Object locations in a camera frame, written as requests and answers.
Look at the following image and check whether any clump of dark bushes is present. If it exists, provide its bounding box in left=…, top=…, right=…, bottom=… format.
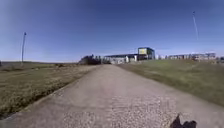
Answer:
left=78, top=54, right=103, bottom=66

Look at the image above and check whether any grey gravel path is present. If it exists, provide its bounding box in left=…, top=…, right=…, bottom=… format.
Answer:
left=0, top=63, right=224, bottom=128

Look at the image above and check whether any building with yellow panel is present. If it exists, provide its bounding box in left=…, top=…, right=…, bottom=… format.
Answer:
left=103, top=46, right=156, bottom=65

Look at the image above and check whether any green grass slope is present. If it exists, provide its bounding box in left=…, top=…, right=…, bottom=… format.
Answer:
left=116, top=59, right=224, bottom=108

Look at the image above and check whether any long low building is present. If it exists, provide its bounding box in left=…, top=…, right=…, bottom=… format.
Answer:
left=159, top=52, right=218, bottom=62

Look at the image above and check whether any dry grass verge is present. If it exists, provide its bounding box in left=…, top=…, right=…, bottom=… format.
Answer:
left=0, top=61, right=101, bottom=120

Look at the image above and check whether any lamp pole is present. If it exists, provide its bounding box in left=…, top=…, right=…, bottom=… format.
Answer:
left=20, top=31, right=28, bottom=64

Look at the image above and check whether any tall thin pole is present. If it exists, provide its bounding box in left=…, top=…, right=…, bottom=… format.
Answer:
left=191, top=10, right=200, bottom=42

